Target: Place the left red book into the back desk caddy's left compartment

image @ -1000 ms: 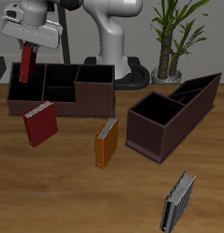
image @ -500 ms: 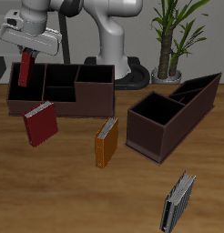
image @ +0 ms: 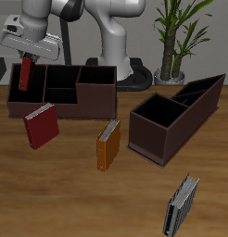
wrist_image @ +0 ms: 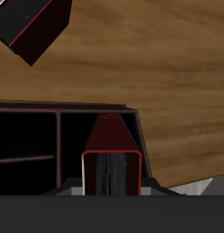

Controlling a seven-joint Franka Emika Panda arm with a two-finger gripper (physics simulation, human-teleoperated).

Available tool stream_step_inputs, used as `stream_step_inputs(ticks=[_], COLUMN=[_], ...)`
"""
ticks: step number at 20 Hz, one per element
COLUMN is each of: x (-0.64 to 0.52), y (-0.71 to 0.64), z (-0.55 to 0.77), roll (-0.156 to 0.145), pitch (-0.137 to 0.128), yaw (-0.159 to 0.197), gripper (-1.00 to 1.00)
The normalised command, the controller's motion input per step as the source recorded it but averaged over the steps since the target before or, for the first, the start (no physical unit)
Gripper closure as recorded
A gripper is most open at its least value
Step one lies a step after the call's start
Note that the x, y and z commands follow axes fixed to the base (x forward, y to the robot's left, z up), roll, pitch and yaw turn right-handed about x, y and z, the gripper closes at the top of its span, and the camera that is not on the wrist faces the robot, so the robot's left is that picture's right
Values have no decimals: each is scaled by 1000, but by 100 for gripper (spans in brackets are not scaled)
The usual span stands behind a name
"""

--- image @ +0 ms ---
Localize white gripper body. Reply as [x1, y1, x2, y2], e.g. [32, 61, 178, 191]
[0, 31, 63, 62]

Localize thin red book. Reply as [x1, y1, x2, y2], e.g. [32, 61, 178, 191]
[18, 56, 36, 92]

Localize orange book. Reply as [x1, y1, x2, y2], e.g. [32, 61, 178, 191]
[95, 118, 122, 173]

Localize dark brown desk caddy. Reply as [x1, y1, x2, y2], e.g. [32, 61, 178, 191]
[6, 62, 119, 121]
[125, 73, 228, 169]

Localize green pot plant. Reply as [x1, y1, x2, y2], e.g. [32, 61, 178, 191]
[152, 0, 214, 82]

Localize grey plant pot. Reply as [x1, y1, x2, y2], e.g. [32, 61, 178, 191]
[153, 68, 186, 87]

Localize thick red book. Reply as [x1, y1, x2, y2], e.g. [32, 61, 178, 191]
[22, 102, 61, 151]

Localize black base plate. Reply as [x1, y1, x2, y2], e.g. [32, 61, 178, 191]
[84, 56, 154, 93]

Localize grey black book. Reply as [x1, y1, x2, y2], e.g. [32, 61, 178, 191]
[161, 173, 200, 237]

